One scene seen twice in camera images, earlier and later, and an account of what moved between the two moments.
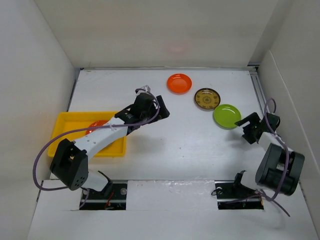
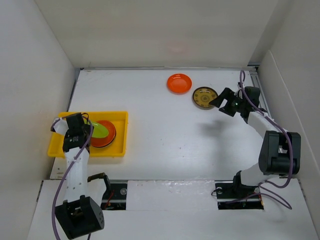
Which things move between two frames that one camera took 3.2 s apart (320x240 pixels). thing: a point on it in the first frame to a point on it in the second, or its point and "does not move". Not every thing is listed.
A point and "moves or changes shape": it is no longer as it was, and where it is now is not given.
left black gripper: x=155 y=111 to x=87 y=128
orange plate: x=179 y=83 does not move
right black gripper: x=253 y=118 to x=229 y=95
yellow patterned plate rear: x=207 y=98 does not move
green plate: x=225 y=116 moves or changes shape
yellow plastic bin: x=67 y=121 does not move
